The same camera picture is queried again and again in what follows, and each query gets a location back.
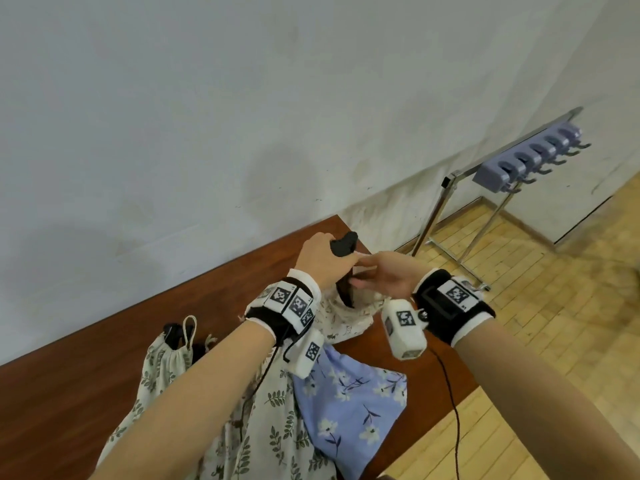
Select person's right forearm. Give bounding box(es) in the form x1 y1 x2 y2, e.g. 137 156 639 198
452 319 640 480

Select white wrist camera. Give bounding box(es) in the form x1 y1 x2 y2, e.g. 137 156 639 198
381 297 429 361
287 327 326 379

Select person's right hand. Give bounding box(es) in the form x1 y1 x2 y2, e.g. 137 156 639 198
349 251 433 301

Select black left wrist strap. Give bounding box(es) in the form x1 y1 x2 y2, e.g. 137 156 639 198
243 268 322 345

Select black right wrist strap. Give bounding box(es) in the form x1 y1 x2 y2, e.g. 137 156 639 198
411 268 497 348

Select blue floral drawstring bag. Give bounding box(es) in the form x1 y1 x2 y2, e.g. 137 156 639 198
292 342 409 471

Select thin black right cable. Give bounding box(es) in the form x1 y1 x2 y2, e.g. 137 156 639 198
425 344 461 480

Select person's left hand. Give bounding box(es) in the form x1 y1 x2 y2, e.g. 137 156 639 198
293 232 361 291

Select metal clothes rack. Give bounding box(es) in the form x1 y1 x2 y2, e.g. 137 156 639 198
409 107 586 293

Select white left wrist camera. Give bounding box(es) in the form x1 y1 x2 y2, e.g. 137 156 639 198
287 327 326 379

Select cat print drawstring bag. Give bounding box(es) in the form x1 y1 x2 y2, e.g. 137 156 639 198
312 264 393 345

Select black wrist strap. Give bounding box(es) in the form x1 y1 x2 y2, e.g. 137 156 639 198
411 268 497 348
243 268 322 345

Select purple hook rail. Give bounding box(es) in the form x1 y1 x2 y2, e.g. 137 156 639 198
472 122 593 195

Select person's left forearm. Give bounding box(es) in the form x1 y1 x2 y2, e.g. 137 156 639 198
89 319 276 480

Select black bike pumps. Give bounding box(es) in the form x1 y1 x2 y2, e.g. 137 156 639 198
329 230 360 309

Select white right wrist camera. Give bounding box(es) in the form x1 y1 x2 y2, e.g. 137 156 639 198
381 297 429 361

